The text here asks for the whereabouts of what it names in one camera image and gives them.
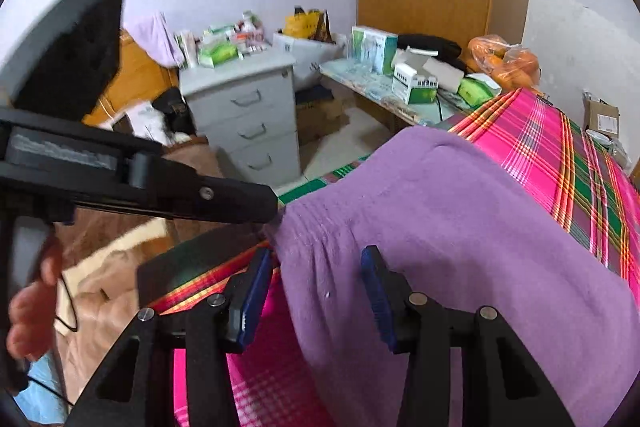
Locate black cable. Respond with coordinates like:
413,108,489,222
25,274,78,408

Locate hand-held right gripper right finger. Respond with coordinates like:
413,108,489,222
361,245,576,427

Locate purple fleece pants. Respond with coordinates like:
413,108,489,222
262,127,640,427

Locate side table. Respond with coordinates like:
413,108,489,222
319,59,468,130

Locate white paper bag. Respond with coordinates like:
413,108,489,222
272,32,347,88

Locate pink green plaid bedsheet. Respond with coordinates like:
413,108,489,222
137,88,640,427

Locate teal white box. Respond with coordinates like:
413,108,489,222
351,25,399,75

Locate person's left hand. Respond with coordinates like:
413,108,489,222
7,232,64,363

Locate beige blanket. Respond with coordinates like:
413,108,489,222
52,137,281,408

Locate yellow bag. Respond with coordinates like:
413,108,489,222
284,7,335,44

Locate grey drawer cabinet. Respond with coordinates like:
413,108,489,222
179,52,302,188

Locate black cloth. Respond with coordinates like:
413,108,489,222
397,33,463,62

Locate green white box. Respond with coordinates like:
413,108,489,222
391,62,441,105

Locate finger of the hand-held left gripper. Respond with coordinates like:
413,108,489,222
125,151,279,226

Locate bag of oranges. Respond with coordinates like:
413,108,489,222
467,34,542,90

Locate green tissue pack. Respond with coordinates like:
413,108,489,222
457,74,502,108

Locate wooden headboard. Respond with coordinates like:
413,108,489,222
82,29,181,128

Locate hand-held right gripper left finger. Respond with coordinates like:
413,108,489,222
65,247,275,427

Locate purple hanging cloth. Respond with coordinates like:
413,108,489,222
124,12,186,68

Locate brown cardboard box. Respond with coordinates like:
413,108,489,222
582,93,621,138

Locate light blue cloth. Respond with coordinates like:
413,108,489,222
12,352,68,425

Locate green tissue box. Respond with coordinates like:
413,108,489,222
197,42,239,68

